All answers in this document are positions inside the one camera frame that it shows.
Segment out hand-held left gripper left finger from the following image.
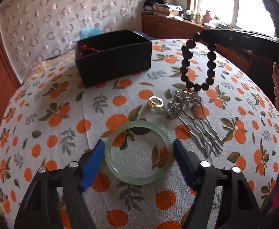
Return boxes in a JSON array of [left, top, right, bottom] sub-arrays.
[[13, 139, 106, 229]]

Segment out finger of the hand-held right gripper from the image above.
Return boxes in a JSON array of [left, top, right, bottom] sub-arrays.
[[202, 29, 252, 50]]

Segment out blue plastic bag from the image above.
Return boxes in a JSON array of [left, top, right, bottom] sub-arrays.
[[80, 28, 105, 39]]

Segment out wooden cabinet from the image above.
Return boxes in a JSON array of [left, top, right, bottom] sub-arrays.
[[141, 14, 252, 73]]

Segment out dark blue bedsheet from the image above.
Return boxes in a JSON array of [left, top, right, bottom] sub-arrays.
[[133, 31, 155, 42]]

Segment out circle pattern wall cloth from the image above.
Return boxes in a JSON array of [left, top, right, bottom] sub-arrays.
[[0, 0, 154, 72]]

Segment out dark wooden bead bracelet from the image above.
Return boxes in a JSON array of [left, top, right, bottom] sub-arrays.
[[181, 33, 217, 92]]

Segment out gold ring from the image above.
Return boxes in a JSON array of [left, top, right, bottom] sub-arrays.
[[147, 96, 163, 108]]

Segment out orange fruit print sheet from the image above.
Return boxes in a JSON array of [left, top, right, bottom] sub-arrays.
[[0, 38, 279, 229]]

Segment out floral blanket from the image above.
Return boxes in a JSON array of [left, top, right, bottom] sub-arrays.
[[24, 58, 79, 78]]

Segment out pale green jade bangle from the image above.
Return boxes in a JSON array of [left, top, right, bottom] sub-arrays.
[[104, 120, 174, 185]]

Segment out silver hair comb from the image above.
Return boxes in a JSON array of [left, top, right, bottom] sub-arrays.
[[167, 89, 224, 158]]

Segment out window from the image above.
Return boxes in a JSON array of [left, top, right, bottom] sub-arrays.
[[188, 0, 277, 37]]

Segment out red bead bracelet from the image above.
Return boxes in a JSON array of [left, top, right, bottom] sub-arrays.
[[79, 43, 102, 58]]

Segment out pile of dark clothes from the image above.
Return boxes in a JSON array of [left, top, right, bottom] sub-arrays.
[[143, 0, 164, 15]]

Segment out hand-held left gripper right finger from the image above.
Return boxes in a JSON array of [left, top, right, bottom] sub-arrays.
[[172, 138, 265, 229]]

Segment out black cardboard box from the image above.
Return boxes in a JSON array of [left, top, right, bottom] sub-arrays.
[[75, 29, 152, 88]]

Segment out bottles on cabinet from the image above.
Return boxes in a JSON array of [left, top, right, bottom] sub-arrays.
[[202, 10, 213, 26]]

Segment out stack of books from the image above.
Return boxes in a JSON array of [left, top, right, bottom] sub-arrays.
[[152, 3, 183, 18]]

